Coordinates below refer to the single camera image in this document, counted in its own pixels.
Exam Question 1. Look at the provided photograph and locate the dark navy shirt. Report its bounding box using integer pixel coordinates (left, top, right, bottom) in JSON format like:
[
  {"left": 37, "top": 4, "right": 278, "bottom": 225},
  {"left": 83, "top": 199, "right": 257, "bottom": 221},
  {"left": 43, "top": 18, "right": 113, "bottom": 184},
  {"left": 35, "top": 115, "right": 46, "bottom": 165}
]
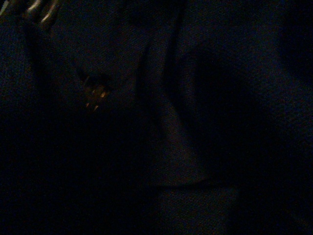
[{"left": 0, "top": 0, "right": 313, "bottom": 235}]

